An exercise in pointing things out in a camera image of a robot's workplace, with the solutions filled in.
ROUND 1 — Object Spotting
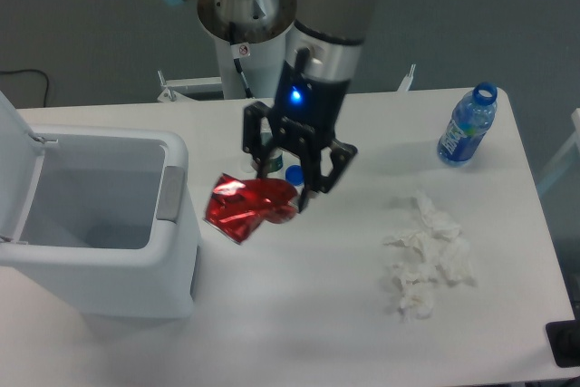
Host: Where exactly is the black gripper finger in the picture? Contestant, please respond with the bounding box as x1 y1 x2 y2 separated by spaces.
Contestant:
297 134 358 212
242 101 278 179

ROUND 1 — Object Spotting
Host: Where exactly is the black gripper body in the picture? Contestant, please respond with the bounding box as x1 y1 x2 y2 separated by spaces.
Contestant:
273 48 350 151

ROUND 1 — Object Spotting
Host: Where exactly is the crushed red can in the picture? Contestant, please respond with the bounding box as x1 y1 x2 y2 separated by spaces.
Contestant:
204 173 298 245

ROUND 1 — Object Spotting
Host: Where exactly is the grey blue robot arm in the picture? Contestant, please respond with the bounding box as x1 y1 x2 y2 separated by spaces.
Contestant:
166 0 377 209

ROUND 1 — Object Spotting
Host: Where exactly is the white trash can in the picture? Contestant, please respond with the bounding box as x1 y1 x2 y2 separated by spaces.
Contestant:
1 126 200 319

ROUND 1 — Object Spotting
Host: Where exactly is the white trash can lid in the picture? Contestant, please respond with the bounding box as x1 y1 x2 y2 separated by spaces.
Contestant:
1 93 58 243

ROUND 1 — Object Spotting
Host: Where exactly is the blue bottle cap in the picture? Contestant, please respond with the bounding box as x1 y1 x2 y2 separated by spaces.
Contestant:
285 164 304 187

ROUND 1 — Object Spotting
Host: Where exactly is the clear plastic bottle green label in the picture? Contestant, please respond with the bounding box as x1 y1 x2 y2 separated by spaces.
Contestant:
260 129 284 174

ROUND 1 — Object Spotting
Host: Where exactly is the crumpled white tissue upper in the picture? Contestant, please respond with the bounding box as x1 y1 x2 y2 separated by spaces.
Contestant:
414 190 461 241

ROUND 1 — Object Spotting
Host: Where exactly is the crumpled white tissue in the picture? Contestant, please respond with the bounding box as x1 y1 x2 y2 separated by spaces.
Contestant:
440 237 477 285
382 230 440 287
414 190 461 241
393 277 438 323

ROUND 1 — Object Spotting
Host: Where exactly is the crumpled white tissue left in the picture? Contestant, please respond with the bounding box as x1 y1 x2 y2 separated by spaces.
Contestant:
382 230 440 287

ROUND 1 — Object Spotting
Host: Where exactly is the blue plastic bottle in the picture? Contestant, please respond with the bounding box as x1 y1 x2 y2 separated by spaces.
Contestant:
437 82 498 167

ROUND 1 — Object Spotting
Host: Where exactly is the crumpled white tissue lower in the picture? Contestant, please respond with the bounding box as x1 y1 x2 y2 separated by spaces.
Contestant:
393 277 438 323

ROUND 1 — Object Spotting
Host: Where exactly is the crumpled white tissue right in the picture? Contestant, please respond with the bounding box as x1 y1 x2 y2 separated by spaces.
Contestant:
440 237 477 285

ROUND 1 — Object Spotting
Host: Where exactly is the black device at edge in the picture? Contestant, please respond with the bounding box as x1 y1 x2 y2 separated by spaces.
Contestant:
546 320 579 368

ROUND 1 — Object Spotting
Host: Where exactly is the black pedestal cable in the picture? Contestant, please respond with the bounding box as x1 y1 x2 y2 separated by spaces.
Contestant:
228 22 255 99

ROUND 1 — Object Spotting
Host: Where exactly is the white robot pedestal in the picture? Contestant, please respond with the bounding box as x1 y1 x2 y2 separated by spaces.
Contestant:
157 0 418 101

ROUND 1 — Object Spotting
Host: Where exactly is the black floor cable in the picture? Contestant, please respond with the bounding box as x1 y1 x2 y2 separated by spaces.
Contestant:
0 69 50 109

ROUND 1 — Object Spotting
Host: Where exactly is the white frame at right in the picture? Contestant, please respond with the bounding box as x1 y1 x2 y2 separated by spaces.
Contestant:
536 108 579 198

